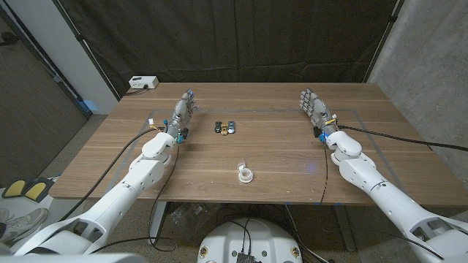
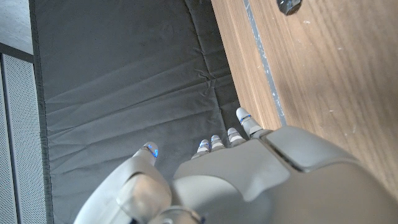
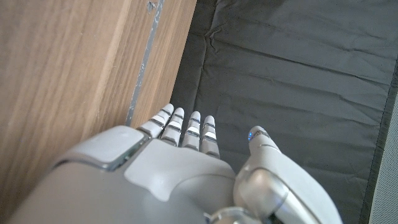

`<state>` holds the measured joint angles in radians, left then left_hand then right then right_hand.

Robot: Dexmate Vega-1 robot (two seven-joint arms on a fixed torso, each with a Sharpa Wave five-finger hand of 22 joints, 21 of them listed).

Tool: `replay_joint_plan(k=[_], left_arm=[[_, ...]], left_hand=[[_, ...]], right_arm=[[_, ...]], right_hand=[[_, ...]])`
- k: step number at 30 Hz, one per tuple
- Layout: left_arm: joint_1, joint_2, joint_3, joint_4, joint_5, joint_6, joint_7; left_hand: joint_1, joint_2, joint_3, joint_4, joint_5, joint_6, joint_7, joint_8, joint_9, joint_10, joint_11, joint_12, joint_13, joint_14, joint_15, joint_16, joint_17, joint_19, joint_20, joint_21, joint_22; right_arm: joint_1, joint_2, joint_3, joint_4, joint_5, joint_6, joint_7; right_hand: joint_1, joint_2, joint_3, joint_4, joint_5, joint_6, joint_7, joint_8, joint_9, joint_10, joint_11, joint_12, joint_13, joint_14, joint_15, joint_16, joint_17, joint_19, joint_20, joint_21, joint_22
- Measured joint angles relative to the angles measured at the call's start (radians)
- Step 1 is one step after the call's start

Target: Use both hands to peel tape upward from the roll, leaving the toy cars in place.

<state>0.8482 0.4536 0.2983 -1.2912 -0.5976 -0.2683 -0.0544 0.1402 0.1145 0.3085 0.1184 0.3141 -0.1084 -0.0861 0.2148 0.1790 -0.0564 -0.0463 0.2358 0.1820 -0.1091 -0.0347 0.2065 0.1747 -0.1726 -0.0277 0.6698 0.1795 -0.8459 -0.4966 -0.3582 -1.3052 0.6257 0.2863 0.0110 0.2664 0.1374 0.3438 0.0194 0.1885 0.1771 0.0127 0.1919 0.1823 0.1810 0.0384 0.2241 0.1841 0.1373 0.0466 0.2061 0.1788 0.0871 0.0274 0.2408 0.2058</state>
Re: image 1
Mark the yellow foot pedal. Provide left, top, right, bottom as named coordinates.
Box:
left=1, top=178, right=27, bottom=200
left=22, top=177, right=55, bottom=204

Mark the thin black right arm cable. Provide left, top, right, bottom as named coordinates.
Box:
left=319, top=142, right=329, bottom=205

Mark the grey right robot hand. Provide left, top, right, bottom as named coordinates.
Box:
left=299, top=87, right=339, bottom=140

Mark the black backdrop frame pole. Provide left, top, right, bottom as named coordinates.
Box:
left=52, top=0, right=122, bottom=100
left=363, top=0, right=405, bottom=83

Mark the dark grey door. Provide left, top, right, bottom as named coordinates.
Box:
left=0, top=7, right=92, bottom=187

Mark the wooden table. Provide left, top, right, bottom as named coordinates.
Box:
left=104, top=107, right=415, bottom=205

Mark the white robot torso base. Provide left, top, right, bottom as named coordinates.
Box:
left=197, top=218, right=303, bottom=263

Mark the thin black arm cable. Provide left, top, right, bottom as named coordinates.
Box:
left=319, top=142, right=329, bottom=205
left=147, top=144, right=181, bottom=253

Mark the black door handle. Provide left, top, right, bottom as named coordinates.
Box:
left=0, top=31, right=18, bottom=47

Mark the white power box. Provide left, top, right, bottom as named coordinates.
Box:
left=128, top=75, right=159, bottom=90

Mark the grey sneaker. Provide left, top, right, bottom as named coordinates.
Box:
left=0, top=207, right=49, bottom=244

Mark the black backdrop curtain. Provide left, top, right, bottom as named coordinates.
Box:
left=54, top=0, right=403, bottom=99

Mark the clear plastic bag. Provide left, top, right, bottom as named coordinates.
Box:
left=169, top=202, right=221, bottom=243

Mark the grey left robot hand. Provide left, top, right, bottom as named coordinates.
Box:
left=166, top=88, right=200, bottom=145

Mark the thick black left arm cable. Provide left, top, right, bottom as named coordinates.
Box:
left=58, top=126, right=162, bottom=222

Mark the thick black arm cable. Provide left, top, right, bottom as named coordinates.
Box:
left=58, top=126, right=162, bottom=222
left=338, top=124, right=468, bottom=153

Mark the white robot chest cover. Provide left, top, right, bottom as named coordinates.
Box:
left=0, top=253, right=149, bottom=263

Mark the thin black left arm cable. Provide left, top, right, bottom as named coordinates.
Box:
left=147, top=144, right=181, bottom=253

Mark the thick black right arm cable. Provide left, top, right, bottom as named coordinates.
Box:
left=338, top=124, right=468, bottom=153

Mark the black power box cable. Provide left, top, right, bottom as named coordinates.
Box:
left=125, top=85, right=149, bottom=96

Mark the clear tape roll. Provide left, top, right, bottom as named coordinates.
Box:
left=237, top=159, right=254, bottom=184

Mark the white table leg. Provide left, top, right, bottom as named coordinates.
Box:
left=148, top=201, right=169, bottom=245

